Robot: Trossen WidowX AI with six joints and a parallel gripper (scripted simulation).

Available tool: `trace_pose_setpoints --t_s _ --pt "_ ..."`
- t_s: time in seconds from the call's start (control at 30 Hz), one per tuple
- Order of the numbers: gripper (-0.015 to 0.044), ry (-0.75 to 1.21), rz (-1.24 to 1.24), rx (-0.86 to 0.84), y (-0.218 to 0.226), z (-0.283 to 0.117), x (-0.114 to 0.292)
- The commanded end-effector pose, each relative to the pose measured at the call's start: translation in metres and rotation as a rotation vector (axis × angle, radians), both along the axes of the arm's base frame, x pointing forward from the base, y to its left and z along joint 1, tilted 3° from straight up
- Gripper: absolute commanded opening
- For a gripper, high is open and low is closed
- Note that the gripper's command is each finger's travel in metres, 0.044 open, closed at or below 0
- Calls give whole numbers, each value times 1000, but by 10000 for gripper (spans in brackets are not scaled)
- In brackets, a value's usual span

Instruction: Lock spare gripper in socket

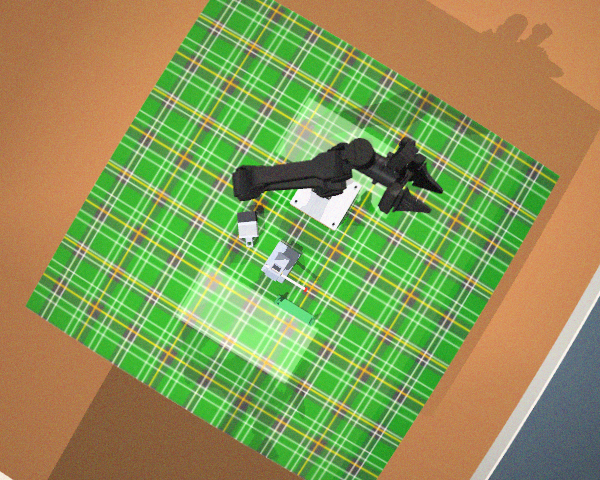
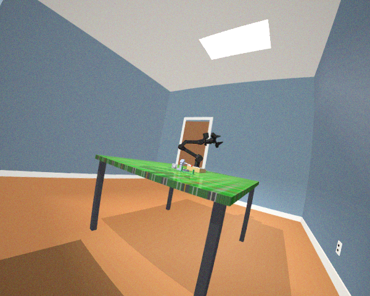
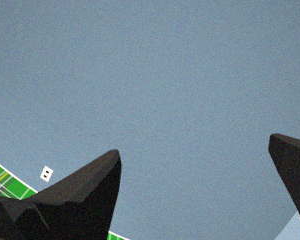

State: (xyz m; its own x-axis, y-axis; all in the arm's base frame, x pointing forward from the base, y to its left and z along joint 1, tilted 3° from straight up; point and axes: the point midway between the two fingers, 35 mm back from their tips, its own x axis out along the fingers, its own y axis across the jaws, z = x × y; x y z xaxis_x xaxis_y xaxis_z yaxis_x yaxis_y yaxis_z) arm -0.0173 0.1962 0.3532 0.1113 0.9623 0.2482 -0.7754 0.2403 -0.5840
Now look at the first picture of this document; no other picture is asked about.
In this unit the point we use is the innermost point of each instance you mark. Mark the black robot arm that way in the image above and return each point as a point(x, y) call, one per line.
point(326, 173)

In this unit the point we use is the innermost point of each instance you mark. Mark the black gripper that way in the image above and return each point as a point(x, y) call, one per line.
point(394, 195)

